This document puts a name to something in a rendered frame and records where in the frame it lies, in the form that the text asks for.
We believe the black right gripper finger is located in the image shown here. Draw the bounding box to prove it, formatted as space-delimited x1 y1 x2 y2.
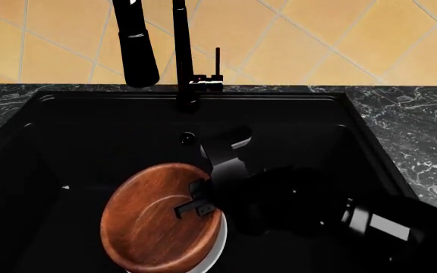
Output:
188 177 209 200
174 198 216 221

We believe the brown wooden bowl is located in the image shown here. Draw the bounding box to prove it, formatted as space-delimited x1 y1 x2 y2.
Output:
99 162 224 273

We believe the round sink overflow hole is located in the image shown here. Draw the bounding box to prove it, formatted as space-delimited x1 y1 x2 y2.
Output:
178 130 197 146

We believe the black kitchen sink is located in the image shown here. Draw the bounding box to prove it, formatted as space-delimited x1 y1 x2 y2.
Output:
0 89 420 273

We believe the black pull-down faucet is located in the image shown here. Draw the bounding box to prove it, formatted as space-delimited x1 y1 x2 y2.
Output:
111 0 201 114

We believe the black faucet lever handle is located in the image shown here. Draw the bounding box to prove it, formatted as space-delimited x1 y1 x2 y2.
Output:
193 46 225 93

